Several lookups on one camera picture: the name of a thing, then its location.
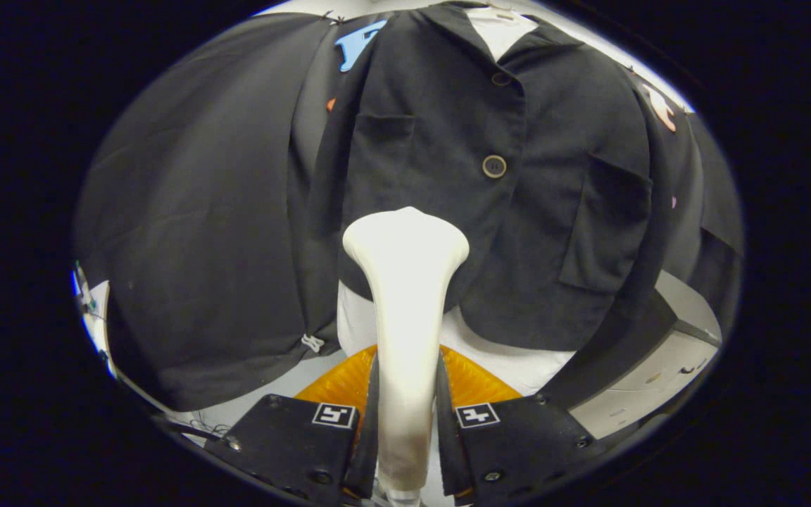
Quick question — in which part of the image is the white shirt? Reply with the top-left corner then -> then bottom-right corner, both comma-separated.
337,7 -> 579,395

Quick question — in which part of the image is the white garment steamer head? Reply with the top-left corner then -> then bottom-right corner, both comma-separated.
342,206 -> 470,492

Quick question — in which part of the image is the black backdrop cloth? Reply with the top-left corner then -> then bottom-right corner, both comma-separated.
73,13 -> 744,413

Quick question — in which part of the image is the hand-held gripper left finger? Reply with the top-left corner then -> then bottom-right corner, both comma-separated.
205,345 -> 380,504

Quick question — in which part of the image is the grey cabinet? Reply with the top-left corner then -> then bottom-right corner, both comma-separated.
571,271 -> 723,441

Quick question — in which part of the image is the black suit jacket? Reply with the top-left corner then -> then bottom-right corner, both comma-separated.
286,2 -> 709,413

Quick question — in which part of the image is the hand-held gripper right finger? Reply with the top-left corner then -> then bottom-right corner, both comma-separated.
437,345 -> 607,504

